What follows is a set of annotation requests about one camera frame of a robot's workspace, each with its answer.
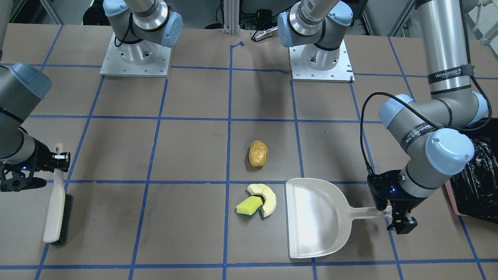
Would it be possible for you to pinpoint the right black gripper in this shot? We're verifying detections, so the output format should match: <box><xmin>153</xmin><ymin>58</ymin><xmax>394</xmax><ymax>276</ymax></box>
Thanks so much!
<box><xmin>0</xmin><ymin>142</ymin><xmax>71</xmax><ymax>193</ymax></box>

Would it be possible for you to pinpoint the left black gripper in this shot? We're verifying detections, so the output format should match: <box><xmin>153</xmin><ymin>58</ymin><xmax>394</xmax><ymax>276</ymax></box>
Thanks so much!
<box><xmin>367</xmin><ymin>170</ymin><xmax>425</xmax><ymax>235</ymax></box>

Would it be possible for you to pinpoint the beige hand brush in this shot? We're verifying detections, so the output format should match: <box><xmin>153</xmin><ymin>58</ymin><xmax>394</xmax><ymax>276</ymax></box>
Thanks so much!
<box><xmin>43</xmin><ymin>143</ymin><xmax>73</xmax><ymax>247</ymax></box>

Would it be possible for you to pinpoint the beige plastic dustpan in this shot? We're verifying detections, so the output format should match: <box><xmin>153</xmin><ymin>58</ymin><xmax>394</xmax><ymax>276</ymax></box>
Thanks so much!
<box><xmin>285</xmin><ymin>178</ymin><xmax>393</xmax><ymax>259</ymax></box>

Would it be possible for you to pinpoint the pale pumpkin slice toy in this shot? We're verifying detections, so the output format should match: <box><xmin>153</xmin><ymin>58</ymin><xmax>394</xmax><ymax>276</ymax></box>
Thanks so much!
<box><xmin>247</xmin><ymin>183</ymin><xmax>276</xmax><ymax>218</ymax></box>

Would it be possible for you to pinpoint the yellow green sponge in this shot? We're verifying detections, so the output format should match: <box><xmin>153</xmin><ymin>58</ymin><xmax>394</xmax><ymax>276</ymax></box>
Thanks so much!
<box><xmin>235</xmin><ymin>196</ymin><xmax>263</xmax><ymax>217</ymax></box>

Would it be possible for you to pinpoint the orange potato toy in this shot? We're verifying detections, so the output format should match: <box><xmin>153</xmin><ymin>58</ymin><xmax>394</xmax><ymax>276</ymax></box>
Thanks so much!
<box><xmin>249</xmin><ymin>140</ymin><xmax>268</xmax><ymax>167</ymax></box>

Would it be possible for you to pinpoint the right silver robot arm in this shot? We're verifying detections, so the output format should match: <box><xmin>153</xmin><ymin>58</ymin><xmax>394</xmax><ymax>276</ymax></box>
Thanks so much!
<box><xmin>0</xmin><ymin>0</ymin><xmax>184</xmax><ymax>193</ymax></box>

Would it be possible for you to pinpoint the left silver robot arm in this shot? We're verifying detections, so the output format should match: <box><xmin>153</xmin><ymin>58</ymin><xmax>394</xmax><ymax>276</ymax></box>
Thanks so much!
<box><xmin>359</xmin><ymin>0</ymin><xmax>492</xmax><ymax>234</ymax></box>

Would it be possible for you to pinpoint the black lined trash bin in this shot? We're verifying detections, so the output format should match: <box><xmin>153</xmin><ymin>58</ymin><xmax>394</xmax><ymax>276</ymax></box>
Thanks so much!
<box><xmin>445</xmin><ymin>118</ymin><xmax>498</xmax><ymax>224</ymax></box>

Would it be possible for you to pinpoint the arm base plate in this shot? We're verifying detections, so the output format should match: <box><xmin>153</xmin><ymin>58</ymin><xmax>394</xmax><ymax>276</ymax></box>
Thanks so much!
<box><xmin>288</xmin><ymin>40</ymin><xmax>355</xmax><ymax>83</ymax></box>
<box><xmin>100</xmin><ymin>34</ymin><xmax>172</xmax><ymax>78</ymax></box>

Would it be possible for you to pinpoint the aluminium frame post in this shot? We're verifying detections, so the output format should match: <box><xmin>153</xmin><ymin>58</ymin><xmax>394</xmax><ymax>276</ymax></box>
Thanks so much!
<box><xmin>223</xmin><ymin>0</ymin><xmax>240</xmax><ymax>37</ymax></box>

